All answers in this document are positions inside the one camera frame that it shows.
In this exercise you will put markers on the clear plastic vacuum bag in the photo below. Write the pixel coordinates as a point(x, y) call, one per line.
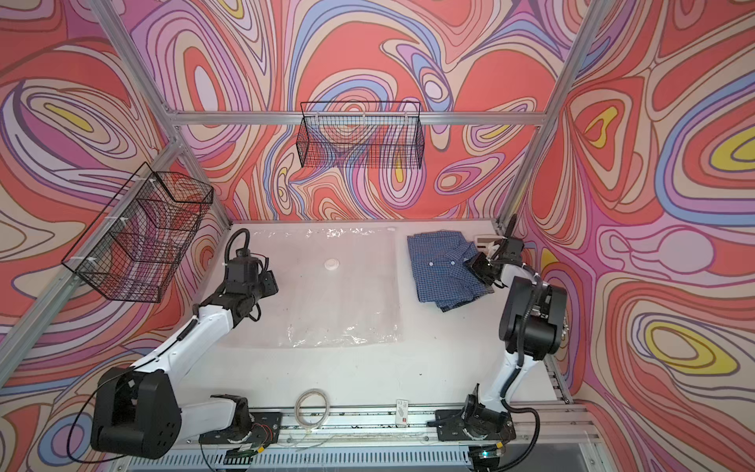
point(358, 304)

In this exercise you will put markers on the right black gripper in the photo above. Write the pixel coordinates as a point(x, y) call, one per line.
point(476, 267)

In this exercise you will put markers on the small white tag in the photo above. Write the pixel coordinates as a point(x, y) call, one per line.
point(401, 413)

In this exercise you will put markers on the white bag valve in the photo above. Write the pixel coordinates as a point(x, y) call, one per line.
point(331, 264)

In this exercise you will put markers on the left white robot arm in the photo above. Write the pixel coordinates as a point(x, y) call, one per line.
point(136, 410)

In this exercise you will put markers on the left black wire basket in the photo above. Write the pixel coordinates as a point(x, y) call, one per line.
point(133, 249)

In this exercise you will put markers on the blue checked shirt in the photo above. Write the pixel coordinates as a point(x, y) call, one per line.
point(438, 260)

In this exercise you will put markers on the back black wire basket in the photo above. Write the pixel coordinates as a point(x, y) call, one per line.
point(352, 134)

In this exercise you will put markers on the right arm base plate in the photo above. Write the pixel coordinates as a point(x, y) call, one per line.
point(450, 427)

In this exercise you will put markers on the white pink calculator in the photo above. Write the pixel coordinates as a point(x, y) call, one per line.
point(485, 240)

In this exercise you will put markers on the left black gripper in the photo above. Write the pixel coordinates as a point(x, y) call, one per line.
point(269, 280)

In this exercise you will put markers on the black wire basket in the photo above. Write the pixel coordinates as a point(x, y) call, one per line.
point(133, 249)
point(352, 134)

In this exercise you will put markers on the aluminium frame rail front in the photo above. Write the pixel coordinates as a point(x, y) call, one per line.
point(367, 439)

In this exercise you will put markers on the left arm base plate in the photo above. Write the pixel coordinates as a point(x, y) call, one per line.
point(261, 429)

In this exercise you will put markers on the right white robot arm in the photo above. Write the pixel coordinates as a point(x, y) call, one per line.
point(531, 328)

